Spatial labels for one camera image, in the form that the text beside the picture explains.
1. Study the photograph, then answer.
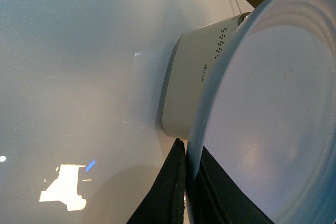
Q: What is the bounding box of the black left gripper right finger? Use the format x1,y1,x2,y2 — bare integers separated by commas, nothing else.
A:
186,148,273,223

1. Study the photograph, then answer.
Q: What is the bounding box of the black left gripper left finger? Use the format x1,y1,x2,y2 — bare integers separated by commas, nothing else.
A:
128,138,186,223

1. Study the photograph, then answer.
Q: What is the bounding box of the white round plate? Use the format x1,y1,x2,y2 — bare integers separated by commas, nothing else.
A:
187,0,335,223

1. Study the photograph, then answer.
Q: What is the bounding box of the cream chrome two-slot toaster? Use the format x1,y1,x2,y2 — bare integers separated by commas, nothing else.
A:
159,12,249,140

